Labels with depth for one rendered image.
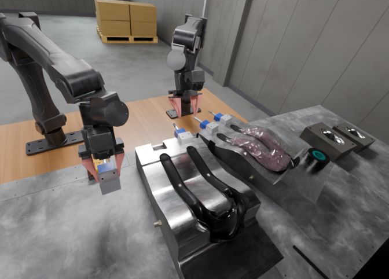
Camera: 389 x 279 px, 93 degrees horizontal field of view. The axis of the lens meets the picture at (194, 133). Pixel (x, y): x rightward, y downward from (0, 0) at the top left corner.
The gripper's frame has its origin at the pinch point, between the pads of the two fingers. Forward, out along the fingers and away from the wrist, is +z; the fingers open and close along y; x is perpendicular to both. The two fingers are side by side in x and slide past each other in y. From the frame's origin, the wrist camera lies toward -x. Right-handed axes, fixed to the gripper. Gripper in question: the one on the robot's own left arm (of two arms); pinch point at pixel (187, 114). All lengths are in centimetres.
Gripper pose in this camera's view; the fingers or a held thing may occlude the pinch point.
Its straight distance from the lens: 67.6
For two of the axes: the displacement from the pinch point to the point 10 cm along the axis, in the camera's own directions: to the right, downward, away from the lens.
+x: -4.8, -1.7, 8.6
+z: 1.1, 9.6, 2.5
